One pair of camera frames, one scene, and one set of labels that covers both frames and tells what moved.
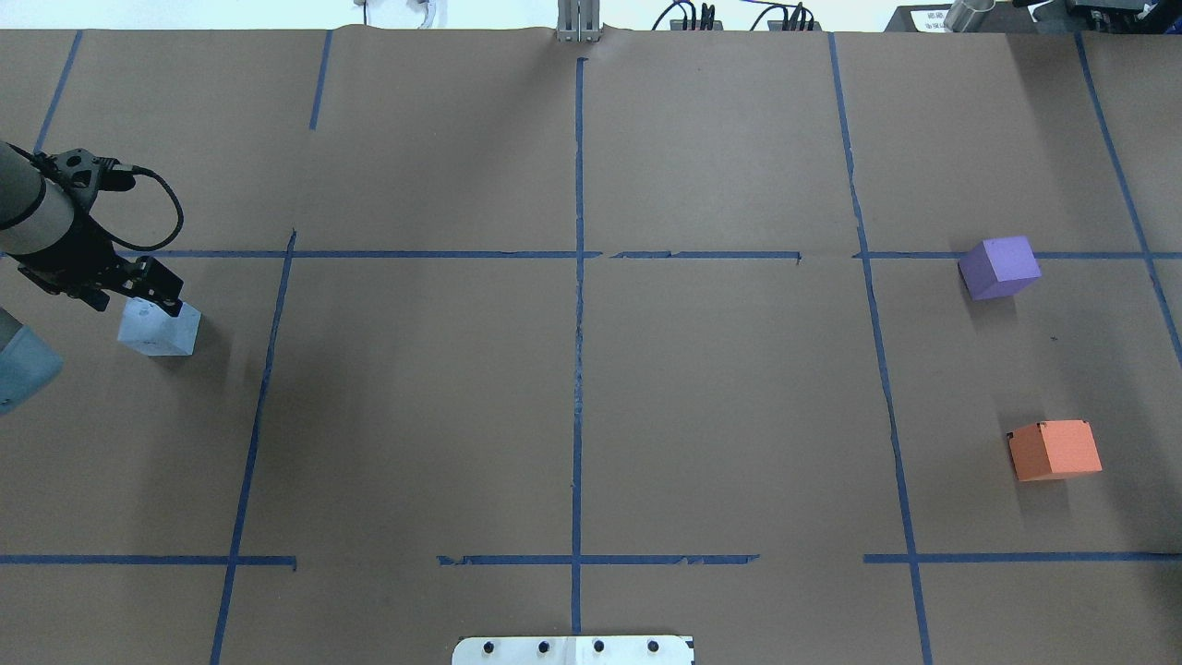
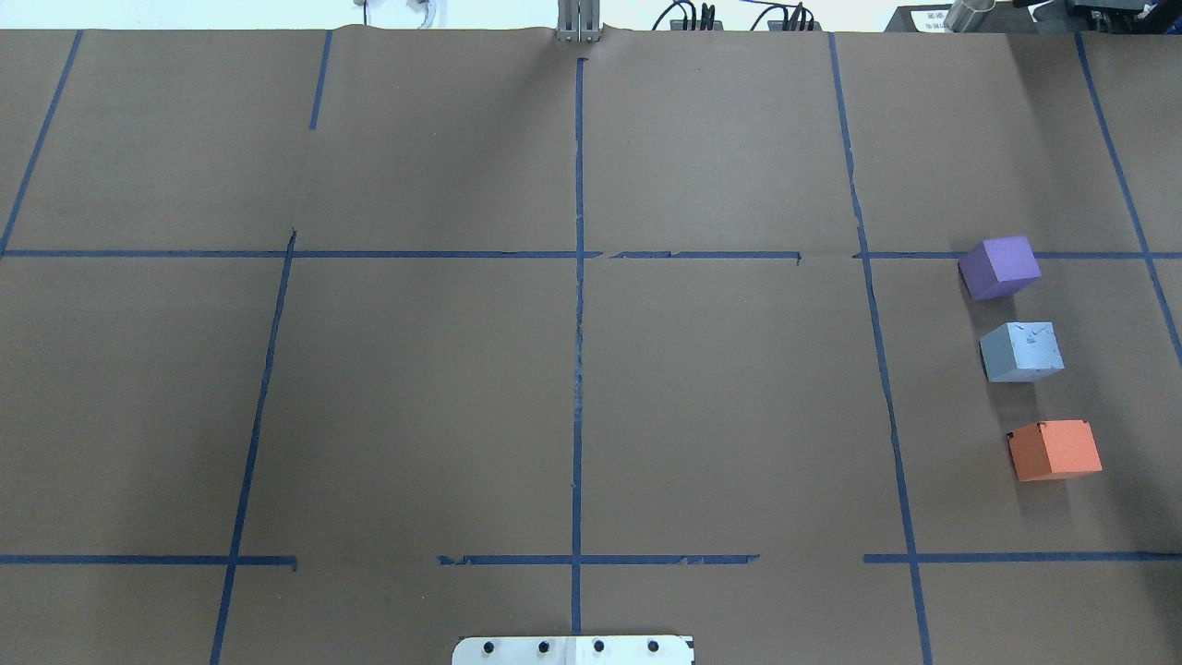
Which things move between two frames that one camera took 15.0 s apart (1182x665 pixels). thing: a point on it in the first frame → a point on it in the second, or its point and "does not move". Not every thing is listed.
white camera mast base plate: x=572 y=650 does not move
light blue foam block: x=152 y=332 → x=1021 y=352
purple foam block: x=998 y=268 does not move
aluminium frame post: x=578 y=21 does not move
